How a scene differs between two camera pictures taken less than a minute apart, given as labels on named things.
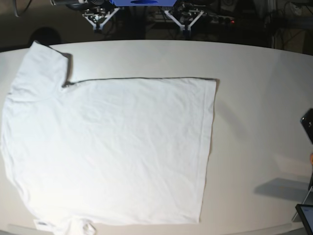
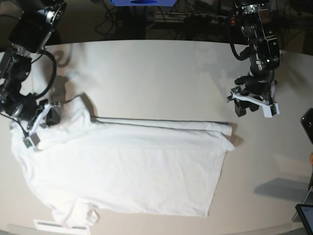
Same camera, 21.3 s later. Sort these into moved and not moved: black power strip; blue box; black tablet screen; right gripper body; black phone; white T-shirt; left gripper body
Moved: left gripper body; right gripper body; white T-shirt
Not moved: black power strip; black tablet screen; black phone; blue box
